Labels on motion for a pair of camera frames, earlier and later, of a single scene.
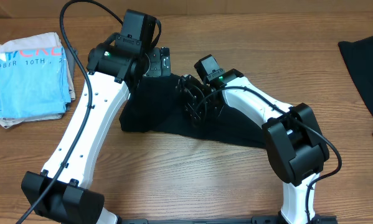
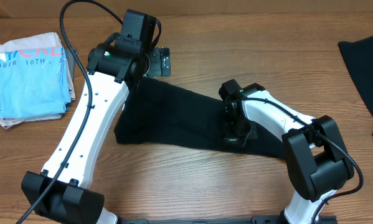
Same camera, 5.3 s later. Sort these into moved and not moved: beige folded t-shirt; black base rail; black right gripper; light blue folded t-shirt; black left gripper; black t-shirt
Moved: black t-shirt; black right gripper
Not moved: black left gripper; black base rail; beige folded t-shirt; light blue folded t-shirt
